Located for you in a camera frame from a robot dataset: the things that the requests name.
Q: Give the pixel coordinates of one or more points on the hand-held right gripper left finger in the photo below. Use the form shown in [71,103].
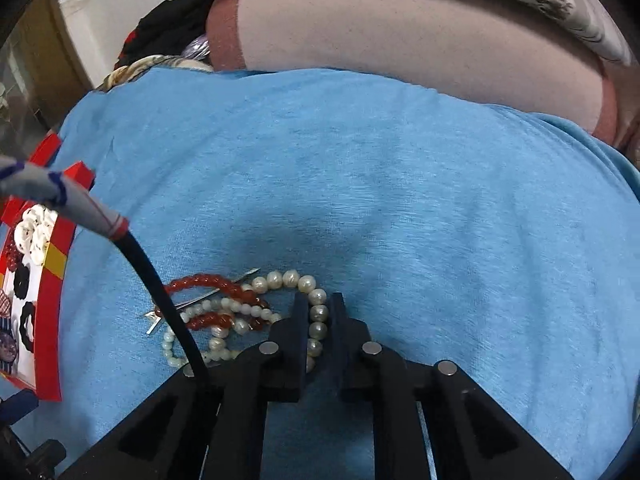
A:
[295,340]

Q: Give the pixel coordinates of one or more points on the pink sofa backrest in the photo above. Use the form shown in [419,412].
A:
[400,35]

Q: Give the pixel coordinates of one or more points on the silver metal hair clip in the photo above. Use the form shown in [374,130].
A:
[241,276]

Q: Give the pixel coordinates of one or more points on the dark clothes pile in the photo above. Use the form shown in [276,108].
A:
[165,25]

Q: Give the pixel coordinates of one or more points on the shiny lilac cloth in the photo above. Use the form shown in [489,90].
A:
[197,50]

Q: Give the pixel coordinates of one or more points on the patterned beige scarf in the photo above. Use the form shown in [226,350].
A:
[145,66]

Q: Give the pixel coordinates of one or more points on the red box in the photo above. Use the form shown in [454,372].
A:
[50,310]

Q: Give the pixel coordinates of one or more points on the wooden cabinet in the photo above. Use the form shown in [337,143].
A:
[50,75]

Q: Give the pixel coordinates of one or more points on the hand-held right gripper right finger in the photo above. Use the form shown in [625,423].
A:
[345,340]

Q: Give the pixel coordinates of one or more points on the blue blanket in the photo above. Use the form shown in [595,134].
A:
[375,185]

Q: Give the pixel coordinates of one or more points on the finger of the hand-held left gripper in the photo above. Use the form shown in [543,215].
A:
[17,404]
[45,454]

